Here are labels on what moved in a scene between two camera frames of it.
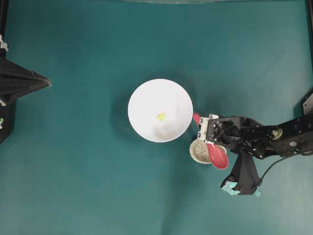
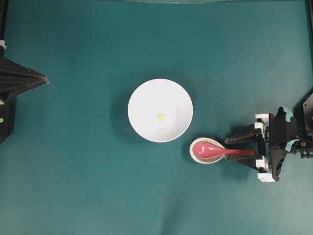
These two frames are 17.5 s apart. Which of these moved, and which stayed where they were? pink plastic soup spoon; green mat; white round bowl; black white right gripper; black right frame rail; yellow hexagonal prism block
Moved: black white right gripper; pink plastic soup spoon
Stayed: yellow hexagonal prism block; white round bowl; black right frame rail; green mat
